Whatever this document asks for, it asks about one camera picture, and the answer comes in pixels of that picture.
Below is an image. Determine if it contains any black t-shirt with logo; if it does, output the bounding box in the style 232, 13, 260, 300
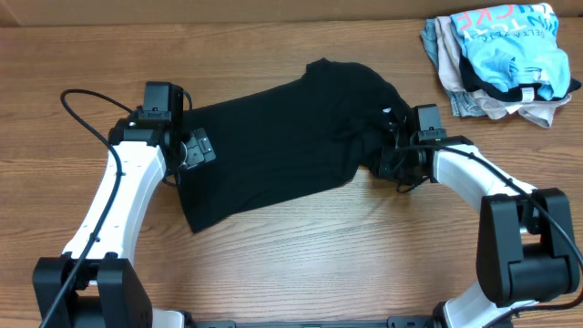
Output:
178, 58, 410, 233

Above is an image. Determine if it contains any black folded garment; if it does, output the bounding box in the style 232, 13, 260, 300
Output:
458, 55, 582, 103

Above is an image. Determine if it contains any beige folded garment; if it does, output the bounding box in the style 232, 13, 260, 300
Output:
434, 16, 572, 128

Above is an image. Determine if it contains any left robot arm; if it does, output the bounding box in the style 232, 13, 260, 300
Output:
33, 81, 215, 328

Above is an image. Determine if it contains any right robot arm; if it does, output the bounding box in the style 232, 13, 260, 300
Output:
373, 105, 582, 328

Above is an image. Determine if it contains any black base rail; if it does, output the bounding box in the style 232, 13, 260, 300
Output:
184, 313, 443, 328

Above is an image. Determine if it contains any light blue printed t-shirt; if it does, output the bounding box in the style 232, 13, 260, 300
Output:
450, 3, 572, 101

